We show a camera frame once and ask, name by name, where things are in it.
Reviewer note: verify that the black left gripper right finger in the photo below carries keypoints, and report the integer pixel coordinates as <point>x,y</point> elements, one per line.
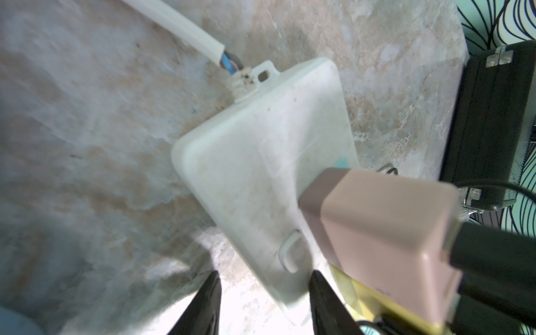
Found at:
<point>329,316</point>

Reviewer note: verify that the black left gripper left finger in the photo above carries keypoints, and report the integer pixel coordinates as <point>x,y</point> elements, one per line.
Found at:
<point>202,316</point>

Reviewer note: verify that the yellow USB charger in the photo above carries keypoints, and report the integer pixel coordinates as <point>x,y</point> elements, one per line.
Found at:
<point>365,303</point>

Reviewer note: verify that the pink end USB charger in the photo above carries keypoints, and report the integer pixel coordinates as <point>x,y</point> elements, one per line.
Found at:
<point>388,233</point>

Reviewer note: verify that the white long power strip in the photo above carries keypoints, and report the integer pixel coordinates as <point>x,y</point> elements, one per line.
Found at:
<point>248,165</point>

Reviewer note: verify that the blue round power socket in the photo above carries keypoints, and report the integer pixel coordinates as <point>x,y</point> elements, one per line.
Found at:
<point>15,324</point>

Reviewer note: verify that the black briefcase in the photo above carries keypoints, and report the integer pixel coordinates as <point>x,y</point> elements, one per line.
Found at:
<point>494,116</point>

